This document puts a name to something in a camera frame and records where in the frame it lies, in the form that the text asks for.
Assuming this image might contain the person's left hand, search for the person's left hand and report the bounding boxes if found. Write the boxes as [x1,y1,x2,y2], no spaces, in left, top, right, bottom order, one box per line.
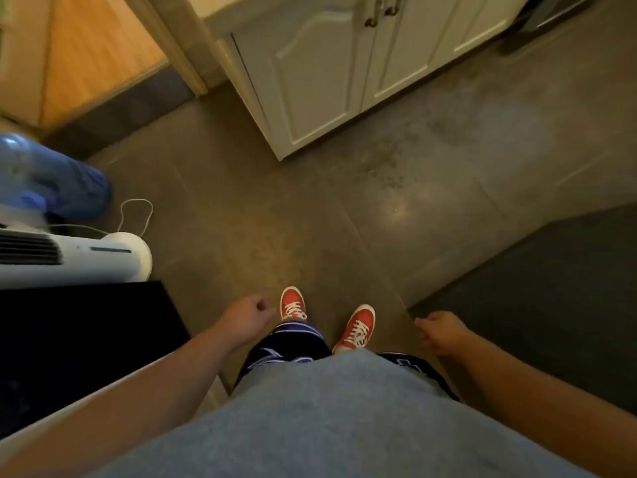
[214,293,277,351]

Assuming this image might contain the person's right hand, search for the person's right hand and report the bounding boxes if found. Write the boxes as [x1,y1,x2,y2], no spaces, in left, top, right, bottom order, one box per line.
[413,311,474,357]

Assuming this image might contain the person's left forearm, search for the person's left forearm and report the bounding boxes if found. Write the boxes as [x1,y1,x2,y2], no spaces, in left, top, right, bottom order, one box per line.
[0,325,235,478]

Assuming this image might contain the person's right forearm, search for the person's right forearm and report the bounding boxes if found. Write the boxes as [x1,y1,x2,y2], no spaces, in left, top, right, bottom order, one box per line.
[450,328,637,478]

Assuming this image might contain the dark striped shorts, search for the dark striped shorts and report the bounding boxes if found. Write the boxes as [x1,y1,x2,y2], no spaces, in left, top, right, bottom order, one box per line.
[234,321,460,402]

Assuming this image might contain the left red sneaker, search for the left red sneaker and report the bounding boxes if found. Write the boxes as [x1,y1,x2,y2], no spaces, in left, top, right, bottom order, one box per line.
[279,285,309,323]

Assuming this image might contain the red sneaker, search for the red sneaker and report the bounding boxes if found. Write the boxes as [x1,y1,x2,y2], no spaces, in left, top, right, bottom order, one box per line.
[279,285,309,323]
[332,304,377,355]

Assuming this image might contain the right red sneaker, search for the right red sneaker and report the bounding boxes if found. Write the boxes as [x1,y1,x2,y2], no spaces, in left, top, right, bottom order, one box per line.
[332,304,377,355]

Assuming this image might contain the dark floor mat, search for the dark floor mat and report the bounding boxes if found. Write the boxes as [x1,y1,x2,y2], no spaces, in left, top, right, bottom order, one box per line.
[407,202,637,416]

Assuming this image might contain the grey shirt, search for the grey shirt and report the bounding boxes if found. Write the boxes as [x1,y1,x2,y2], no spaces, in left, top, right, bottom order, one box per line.
[89,349,598,478]

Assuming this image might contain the white tower appliance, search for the white tower appliance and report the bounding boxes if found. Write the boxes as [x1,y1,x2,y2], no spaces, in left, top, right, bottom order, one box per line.
[0,203,154,290]

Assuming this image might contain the black furniture panel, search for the black furniture panel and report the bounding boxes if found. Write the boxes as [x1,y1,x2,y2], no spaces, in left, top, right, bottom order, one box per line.
[0,281,192,440]

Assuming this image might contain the blue water jug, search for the blue water jug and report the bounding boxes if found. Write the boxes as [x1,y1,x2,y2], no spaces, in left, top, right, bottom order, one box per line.
[0,133,113,220]

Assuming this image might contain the wooden door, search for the wooden door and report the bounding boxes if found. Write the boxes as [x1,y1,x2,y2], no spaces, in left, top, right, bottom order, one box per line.
[0,0,169,131]

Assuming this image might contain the stainless steel drawer appliance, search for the stainless steel drawer appliance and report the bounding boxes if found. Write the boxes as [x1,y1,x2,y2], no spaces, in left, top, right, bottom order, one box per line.
[517,0,601,33]

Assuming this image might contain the white power cable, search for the white power cable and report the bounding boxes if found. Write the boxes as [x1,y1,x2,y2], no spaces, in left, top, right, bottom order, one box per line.
[47,198,155,240]

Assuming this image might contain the beige door frame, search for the beige door frame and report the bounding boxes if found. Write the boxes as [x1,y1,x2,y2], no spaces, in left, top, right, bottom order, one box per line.
[119,0,210,98]

